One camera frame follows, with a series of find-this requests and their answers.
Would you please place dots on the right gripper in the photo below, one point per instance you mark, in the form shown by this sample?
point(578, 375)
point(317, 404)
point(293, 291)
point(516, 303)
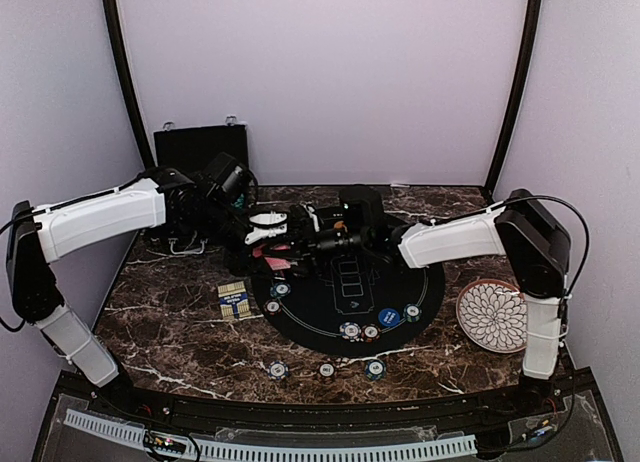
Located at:
point(304, 248)

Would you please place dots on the round black poker mat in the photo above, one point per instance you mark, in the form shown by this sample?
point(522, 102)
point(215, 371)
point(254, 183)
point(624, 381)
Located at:
point(352, 287)

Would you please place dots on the blue chip stack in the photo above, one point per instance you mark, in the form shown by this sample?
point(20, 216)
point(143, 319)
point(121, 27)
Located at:
point(277, 370)

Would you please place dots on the red card deck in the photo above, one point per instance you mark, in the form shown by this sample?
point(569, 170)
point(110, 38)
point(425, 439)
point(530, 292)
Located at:
point(233, 301)

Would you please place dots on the blue small blind button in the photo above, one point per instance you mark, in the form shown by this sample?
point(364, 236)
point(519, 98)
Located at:
point(389, 317)

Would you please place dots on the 100 chips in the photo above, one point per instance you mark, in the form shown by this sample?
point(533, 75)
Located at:
point(273, 307)
point(370, 333)

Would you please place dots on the orange 100 chip stack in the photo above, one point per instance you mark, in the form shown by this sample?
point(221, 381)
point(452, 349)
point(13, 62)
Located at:
point(326, 370)

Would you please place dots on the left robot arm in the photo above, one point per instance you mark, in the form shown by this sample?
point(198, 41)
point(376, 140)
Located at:
point(40, 236)

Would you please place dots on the black poker chip case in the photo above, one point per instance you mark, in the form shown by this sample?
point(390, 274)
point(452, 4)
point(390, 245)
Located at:
point(200, 152)

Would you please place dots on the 50 chips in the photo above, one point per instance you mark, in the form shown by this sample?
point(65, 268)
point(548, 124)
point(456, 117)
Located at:
point(412, 313)
point(280, 289)

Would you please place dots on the floral patterned plate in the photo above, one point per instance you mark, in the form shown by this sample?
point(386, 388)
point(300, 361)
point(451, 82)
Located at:
point(492, 313)

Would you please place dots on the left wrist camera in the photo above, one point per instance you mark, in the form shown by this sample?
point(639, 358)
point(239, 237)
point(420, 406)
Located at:
point(266, 225)

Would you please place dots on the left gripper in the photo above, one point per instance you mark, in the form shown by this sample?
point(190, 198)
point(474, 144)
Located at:
point(243, 263)

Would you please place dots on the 10 chips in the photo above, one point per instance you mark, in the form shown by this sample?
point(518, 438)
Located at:
point(350, 331)

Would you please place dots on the white cable duct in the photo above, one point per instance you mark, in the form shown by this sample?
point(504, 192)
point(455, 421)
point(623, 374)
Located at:
point(262, 445)

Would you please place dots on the red-backed playing card deck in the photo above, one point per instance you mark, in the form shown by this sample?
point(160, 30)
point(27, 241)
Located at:
point(273, 263)

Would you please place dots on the green-blue 50 chip stack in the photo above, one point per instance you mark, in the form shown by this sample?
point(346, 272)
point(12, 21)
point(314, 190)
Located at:
point(375, 369)

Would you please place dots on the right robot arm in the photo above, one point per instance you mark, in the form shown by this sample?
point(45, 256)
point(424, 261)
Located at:
point(519, 228)

